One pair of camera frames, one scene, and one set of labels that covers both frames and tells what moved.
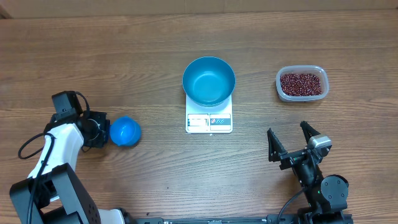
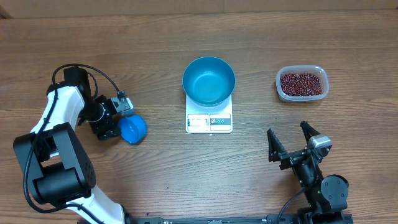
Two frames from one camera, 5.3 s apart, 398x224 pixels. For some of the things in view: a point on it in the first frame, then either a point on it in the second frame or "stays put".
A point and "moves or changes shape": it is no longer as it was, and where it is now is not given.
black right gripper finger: [308, 131] stays put
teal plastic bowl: [208, 81] stays put
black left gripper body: [99, 127] to [99, 119]
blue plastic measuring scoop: [125, 131] moves or changes shape
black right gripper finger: [275, 146] stays put
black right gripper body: [291, 159] stays put
